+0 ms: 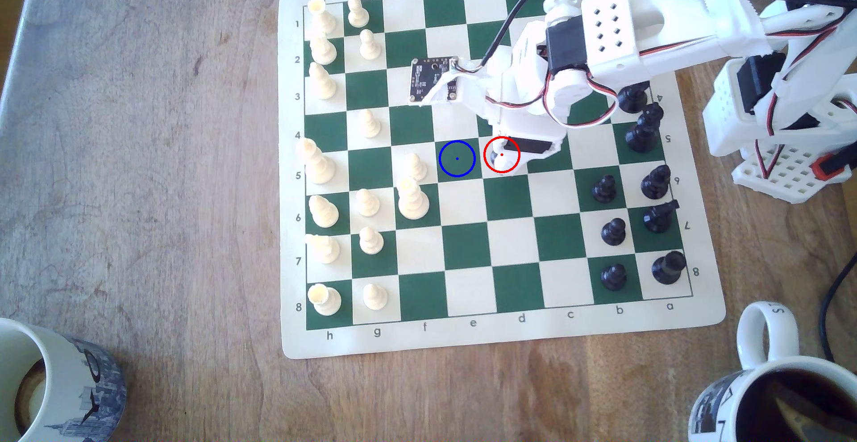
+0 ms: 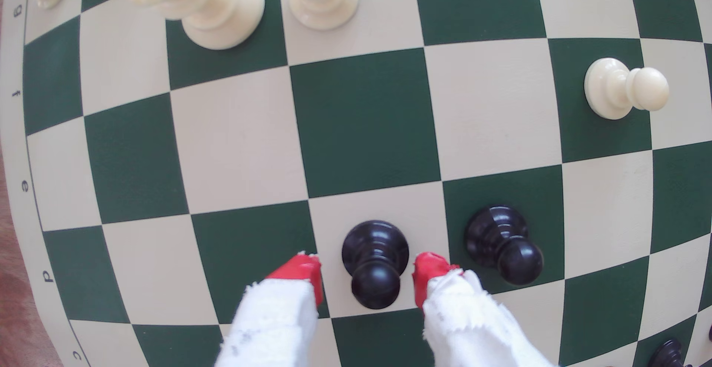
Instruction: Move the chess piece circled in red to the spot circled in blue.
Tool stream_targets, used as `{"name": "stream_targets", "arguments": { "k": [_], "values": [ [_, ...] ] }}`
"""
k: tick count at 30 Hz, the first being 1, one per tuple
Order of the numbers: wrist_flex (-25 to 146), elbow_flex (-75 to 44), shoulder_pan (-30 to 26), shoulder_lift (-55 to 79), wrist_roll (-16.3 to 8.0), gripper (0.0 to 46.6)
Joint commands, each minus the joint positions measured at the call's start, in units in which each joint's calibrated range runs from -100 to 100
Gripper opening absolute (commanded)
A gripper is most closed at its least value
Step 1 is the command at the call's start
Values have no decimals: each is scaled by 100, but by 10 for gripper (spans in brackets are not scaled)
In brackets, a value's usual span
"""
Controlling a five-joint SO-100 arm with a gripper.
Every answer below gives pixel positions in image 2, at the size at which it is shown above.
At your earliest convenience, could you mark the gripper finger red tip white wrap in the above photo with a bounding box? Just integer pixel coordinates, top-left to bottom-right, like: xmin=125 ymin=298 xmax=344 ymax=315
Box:
xmin=214 ymin=253 xmax=324 ymax=367
xmin=412 ymin=252 xmax=554 ymax=367

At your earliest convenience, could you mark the black chess pawn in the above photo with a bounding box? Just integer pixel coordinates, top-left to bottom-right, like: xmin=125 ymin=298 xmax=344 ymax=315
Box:
xmin=465 ymin=206 xmax=544 ymax=286
xmin=648 ymin=338 xmax=693 ymax=367
xmin=342 ymin=220 xmax=410 ymax=310

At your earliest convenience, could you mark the green and cream chess mat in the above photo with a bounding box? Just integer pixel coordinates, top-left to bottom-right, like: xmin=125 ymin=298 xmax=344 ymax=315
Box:
xmin=0 ymin=0 xmax=712 ymax=367

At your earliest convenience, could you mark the white chess queen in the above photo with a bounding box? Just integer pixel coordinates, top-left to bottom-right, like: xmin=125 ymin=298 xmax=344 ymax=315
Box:
xmin=119 ymin=0 xmax=266 ymax=51

